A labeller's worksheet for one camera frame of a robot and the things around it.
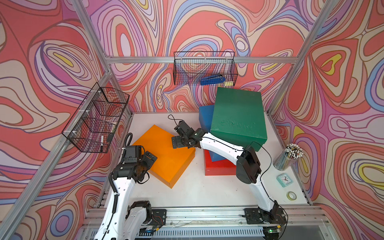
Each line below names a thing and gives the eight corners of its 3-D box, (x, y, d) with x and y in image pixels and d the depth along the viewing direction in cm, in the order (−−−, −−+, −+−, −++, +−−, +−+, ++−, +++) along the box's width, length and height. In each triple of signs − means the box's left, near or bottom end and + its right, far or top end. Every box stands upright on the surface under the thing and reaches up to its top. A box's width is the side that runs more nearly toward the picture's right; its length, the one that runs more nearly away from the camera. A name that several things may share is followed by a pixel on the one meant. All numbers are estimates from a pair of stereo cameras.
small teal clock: (283, 188, 84) (285, 187, 82) (274, 177, 88) (276, 175, 86) (292, 183, 86) (294, 182, 84) (283, 173, 90) (285, 171, 88)
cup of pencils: (275, 171, 91) (291, 156, 76) (271, 160, 96) (285, 143, 81) (287, 171, 91) (306, 156, 76) (282, 160, 96) (299, 143, 81)
